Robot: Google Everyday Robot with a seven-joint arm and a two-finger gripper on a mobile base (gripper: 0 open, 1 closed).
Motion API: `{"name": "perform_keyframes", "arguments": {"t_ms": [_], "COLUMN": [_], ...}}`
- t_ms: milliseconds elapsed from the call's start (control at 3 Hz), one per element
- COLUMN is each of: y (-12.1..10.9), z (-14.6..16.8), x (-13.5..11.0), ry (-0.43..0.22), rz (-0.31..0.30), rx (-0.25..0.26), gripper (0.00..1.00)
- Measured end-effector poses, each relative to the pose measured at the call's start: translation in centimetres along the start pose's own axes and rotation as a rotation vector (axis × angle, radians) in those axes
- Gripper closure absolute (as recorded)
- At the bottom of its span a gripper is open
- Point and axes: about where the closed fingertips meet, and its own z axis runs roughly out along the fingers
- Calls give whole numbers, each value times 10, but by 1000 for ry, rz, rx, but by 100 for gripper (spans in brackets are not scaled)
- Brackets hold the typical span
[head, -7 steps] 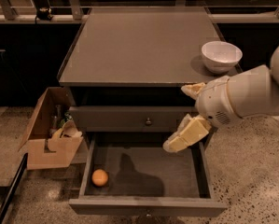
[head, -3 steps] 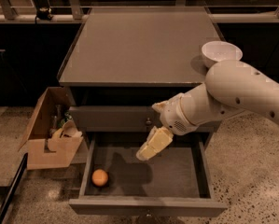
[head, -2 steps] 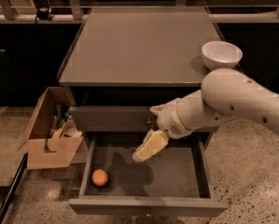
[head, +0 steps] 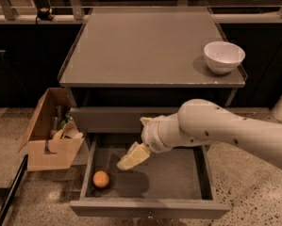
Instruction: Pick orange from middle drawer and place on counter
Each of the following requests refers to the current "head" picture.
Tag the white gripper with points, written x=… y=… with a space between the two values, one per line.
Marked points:
x=151 y=135

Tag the orange fruit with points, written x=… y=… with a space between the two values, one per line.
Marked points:
x=100 y=179

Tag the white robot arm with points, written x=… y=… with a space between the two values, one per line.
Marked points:
x=198 y=122

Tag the closed top drawer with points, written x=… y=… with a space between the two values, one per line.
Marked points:
x=110 y=119

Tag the open middle drawer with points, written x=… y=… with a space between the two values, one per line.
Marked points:
x=176 y=184

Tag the grey drawer cabinet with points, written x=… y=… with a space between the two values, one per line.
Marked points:
x=145 y=57

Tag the round middle drawer knob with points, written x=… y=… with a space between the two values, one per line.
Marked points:
x=150 y=215

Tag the items inside cardboard box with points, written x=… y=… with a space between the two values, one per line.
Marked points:
x=63 y=125

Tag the open cardboard box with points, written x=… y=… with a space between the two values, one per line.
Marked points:
x=43 y=152

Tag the white ceramic bowl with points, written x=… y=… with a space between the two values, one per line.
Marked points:
x=223 y=57

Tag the small black device on ledge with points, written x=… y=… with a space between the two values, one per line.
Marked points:
x=45 y=14

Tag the black bar on floor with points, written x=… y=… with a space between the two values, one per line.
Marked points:
x=13 y=189

